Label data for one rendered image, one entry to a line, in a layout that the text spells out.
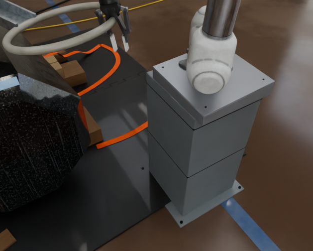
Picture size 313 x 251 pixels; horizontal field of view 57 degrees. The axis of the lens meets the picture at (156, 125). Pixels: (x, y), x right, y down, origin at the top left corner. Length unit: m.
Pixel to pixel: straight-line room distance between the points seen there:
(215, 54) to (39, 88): 0.86
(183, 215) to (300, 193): 0.77
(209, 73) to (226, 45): 0.10
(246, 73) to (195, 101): 0.30
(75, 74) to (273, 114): 1.73
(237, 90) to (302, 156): 1.18
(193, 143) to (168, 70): 0.34
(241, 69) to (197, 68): 0.41
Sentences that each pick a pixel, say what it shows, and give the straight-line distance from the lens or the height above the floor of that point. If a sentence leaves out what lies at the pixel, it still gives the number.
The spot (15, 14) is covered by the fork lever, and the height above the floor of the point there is 1.02.
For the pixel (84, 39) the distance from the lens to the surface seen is 1.10.
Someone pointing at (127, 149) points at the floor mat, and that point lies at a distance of 2.11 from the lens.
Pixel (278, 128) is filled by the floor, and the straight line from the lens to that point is 2.45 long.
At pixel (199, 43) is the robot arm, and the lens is 1.00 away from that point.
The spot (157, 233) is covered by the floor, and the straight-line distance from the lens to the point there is 1.77.
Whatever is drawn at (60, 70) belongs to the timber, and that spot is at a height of 0.21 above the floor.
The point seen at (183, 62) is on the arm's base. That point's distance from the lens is 1.34.
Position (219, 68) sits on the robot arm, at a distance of 0.99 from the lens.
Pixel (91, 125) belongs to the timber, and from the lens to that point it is 2.14.
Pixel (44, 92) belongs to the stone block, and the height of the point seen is 0.74.
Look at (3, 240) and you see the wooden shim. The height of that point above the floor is 0.03.
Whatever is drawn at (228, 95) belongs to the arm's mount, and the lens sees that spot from 1.22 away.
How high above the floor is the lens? 1.60
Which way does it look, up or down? 45 degrees down
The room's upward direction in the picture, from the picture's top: straight up
